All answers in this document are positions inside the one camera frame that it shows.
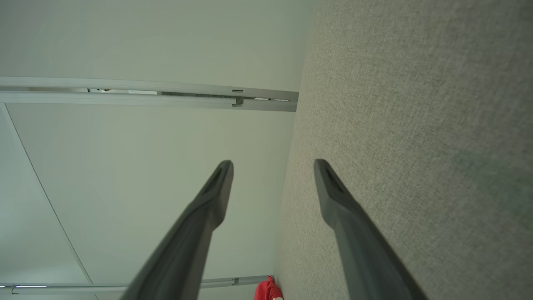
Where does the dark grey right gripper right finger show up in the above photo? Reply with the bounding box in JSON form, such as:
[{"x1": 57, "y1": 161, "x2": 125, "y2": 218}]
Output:
[{"x1": 314, "y1": 159, "x2": 429, "y2": 300}]

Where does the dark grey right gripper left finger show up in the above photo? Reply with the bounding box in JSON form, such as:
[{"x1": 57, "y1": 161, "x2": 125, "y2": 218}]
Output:
[{"x1": 121, "y1": 160, "x2": 234, "y2": 300}]

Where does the red white Bulls jersey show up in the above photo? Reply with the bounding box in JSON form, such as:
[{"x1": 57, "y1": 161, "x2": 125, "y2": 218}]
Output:
[{"x1": 254, "y1": 276, "x2": 284, "y2": 300}]

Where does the grey fabric sofa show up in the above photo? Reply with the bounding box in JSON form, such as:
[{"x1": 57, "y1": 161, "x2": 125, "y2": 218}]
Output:
[{"x1": 273, "y1": 0, "x2": 533, "y2": 300}]

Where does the grey partition post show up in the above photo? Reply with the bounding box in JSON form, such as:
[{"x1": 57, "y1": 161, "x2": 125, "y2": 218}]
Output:
[
  {"x1": 0, "y1": 275, "x2": 271, "y2": 295},
  {"x1": 0, "y1": 77, "x2": 299, "y2": 112}
]

